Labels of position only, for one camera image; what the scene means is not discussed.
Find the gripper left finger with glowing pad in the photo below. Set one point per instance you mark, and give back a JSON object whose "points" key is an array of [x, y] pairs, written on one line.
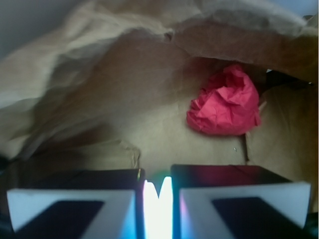
{"points": [[98, 204]]}

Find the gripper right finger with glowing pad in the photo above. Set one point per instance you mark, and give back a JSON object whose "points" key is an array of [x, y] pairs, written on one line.
{"points": [[237, 202]]}

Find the red paper ball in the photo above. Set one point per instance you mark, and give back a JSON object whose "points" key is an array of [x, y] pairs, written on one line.
{"points": [[227, 105]]}

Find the brown paper bag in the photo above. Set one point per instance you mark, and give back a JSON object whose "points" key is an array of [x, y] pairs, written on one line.
{"points": [[111, 87]]}

